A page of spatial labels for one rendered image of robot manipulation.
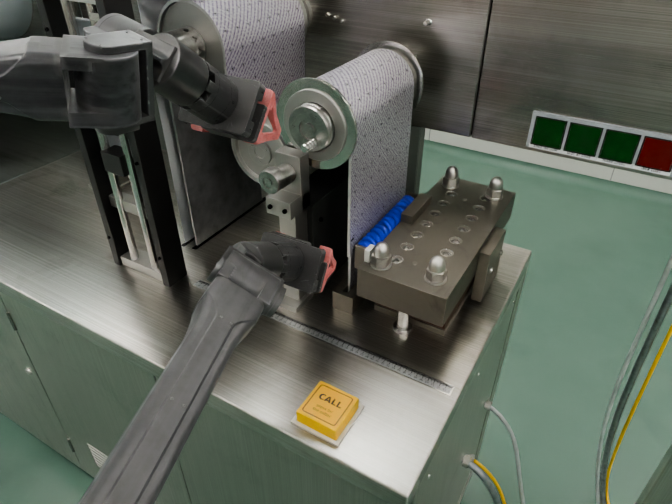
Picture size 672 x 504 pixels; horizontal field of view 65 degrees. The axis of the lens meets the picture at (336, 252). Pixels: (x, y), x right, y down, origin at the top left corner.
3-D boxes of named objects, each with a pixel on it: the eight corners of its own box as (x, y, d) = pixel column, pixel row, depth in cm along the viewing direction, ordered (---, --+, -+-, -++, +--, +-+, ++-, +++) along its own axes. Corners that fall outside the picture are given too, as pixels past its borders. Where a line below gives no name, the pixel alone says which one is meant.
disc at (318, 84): (274, 151, 91) (278, 65, 81) (276, 150, 91) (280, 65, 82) (349, 182, 86) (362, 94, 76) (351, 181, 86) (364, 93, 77)
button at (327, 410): (296, 421, 80) (295, 411, 78) (320, 389, 85) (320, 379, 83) (336, 442, 77) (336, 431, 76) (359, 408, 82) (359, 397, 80)
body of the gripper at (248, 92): (252, 140, 62) (214, 117, 55) (186, 124, 66) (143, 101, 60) (269, 88, 62) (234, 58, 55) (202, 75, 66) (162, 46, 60)
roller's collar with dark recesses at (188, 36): (155, 72, 89) (147, 31, 85) (181, 63, 93) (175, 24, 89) (184, 78, 86) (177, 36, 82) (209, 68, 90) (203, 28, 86)
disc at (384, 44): (348, 106, 108) (358, 31, 99) (349, 105, 109) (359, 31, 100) (413, 129, 103) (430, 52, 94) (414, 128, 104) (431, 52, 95)
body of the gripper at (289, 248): (317, 293, 76) (291, 297, 70) (260, 272, 81) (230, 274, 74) (328, 249, 76) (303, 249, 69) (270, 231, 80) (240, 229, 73)
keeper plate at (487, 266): (470, 299, 101) (479, 252, 95) (486, 271, 108) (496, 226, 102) (483, 303, 100) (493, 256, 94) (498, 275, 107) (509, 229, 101)
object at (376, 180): (347, 256, 95) (348, 162, 84) (402, 200, 112) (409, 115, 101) (349, 257, 95) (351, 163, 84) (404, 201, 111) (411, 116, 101)
